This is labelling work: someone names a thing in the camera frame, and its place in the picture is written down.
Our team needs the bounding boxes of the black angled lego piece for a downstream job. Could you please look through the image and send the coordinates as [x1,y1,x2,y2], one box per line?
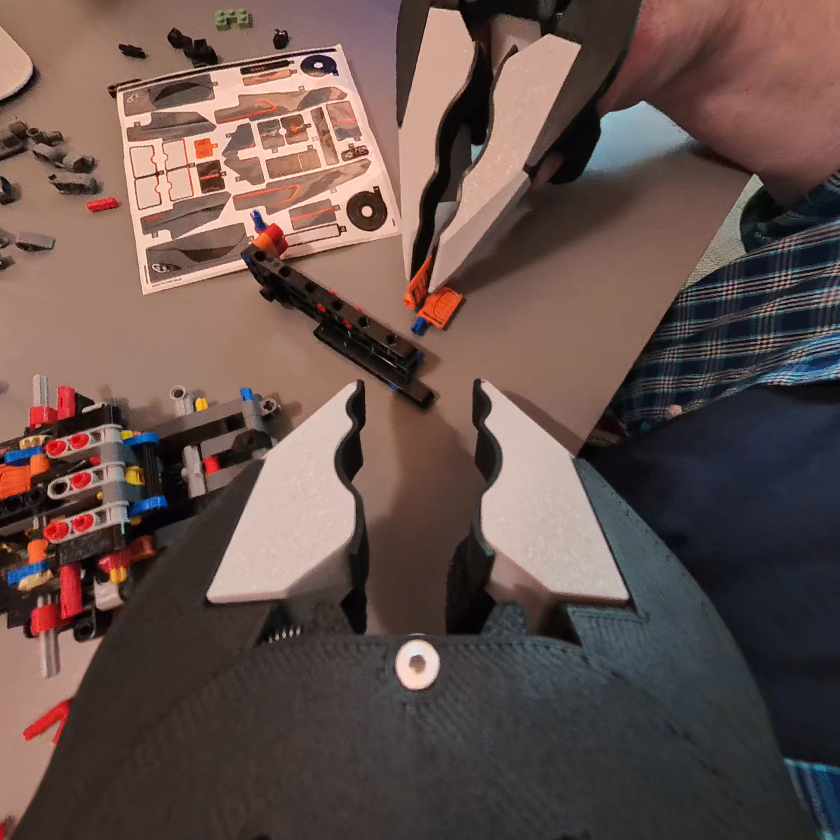
[167,27,219,67]

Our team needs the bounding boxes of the person's right hand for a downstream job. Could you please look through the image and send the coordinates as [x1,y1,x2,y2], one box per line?
[596,0,840,206]

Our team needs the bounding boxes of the person in plaid shirt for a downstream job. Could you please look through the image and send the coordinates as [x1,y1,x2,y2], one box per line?
[600,220,840,840]

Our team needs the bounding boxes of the multicoloured lego car chassis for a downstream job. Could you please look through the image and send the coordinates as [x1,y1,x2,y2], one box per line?
[0,374,284,681]

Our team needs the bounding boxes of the black lego beam assembly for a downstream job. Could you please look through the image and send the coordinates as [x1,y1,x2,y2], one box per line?
[240,209,438,410]

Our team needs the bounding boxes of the person's navy trousers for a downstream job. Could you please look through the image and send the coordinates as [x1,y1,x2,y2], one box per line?
[577,381,840,770]

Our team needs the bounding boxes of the pile of grey lego pieces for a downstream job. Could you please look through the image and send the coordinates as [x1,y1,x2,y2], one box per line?
[0,119,101,271]

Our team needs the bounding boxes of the person's right forearm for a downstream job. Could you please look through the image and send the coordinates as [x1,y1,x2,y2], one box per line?
[740,167,840,253]

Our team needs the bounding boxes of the lego sticker sheet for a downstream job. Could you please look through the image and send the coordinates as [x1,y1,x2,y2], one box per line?
[115,43,403,295]

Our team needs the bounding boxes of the light grey rounded pad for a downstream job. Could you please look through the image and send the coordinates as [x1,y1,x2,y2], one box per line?
[0,26,34,103]

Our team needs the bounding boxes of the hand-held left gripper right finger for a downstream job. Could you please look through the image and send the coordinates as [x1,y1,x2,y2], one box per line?
[471,378,631,635]

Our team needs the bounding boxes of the red lego axle piece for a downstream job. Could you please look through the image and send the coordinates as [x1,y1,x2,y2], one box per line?
[22,698,74,744]

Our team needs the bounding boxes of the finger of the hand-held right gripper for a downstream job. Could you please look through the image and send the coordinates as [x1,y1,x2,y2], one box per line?
[395,0,493,282]
[425,33,584,294]

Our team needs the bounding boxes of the small orange lego assembly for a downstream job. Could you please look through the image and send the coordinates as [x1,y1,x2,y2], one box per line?
[402,255,465,332]

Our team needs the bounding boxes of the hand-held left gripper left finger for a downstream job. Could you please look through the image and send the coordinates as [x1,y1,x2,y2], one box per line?
[205,381,370,634]

